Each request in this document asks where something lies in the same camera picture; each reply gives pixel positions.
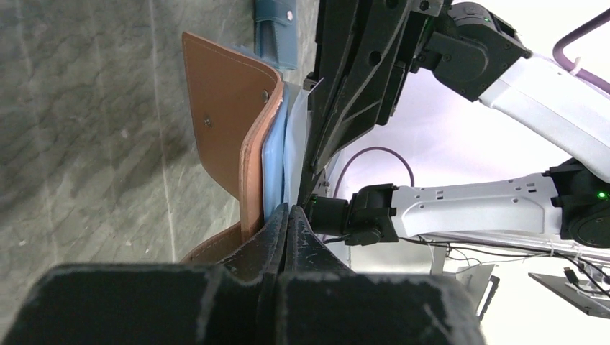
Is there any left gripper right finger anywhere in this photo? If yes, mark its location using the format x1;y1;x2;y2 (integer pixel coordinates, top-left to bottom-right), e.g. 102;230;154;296
276;206;485;344

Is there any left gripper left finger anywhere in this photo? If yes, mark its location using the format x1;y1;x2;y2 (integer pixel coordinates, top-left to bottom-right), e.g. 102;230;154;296
3;204;289;344

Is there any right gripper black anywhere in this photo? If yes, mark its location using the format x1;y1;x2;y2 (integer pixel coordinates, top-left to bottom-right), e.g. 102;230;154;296
296;0;454;208

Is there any blue card holder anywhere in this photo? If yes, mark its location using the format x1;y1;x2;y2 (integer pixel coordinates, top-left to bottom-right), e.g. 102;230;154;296
254;0;299;71

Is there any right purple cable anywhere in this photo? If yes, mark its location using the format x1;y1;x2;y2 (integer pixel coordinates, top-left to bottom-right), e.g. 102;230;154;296
331;6;610;201

